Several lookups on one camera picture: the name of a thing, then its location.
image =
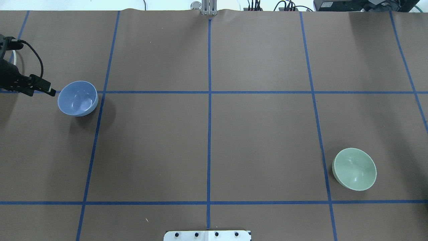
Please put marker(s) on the upper black orange adapter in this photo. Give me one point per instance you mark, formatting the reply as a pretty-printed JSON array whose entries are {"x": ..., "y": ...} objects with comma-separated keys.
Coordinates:
[{"x": 253, "y": 6}]

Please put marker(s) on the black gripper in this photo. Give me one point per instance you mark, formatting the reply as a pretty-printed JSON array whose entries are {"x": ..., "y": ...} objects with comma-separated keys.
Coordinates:
[{"x": 7, "y": 74}]

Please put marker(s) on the aluminium frame post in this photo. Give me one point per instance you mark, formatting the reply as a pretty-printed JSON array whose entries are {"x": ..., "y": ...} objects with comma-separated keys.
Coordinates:
[{"x": 209, "y": 7}]

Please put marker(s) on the white central pedestal column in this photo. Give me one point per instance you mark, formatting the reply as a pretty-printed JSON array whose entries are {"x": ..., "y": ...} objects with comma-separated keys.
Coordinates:
[{"x": 206, "y": 235}]

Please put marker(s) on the blue bowl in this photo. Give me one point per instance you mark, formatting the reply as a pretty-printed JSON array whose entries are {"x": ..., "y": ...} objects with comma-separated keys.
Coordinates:
[{"x": 78, "y": 98}]

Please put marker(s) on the black orange adapter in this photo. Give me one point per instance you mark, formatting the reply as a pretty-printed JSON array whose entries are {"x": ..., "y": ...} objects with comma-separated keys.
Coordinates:
[
  {"x": 253, "y": 6},
  {"x": 289, "y": 6}
]

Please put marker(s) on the green bowl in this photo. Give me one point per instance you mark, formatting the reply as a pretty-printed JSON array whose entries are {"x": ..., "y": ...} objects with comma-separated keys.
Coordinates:
[{"x": 354, "y": 169}]

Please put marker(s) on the lower black orange adapter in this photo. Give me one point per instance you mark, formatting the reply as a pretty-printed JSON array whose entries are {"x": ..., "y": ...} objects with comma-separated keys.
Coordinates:
[{"x": 289, "y": 6}]

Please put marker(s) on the small silver metal cup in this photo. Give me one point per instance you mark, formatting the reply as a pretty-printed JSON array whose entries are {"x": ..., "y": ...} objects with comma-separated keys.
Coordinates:
[{"x": 196, "y": 5}]

